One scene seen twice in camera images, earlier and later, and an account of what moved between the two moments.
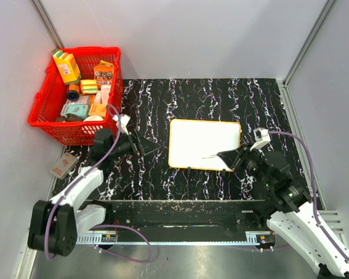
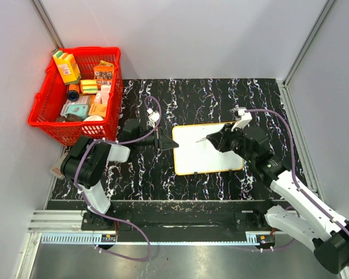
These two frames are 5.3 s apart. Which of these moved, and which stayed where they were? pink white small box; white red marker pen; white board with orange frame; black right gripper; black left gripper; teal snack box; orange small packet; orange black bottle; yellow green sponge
Moved: white board with orange frame; black right gripper; white red marker pen; black left gripper
Stayed: yellow green sponge; orange small packet; orange black bottle; teal snack box; pink white small box
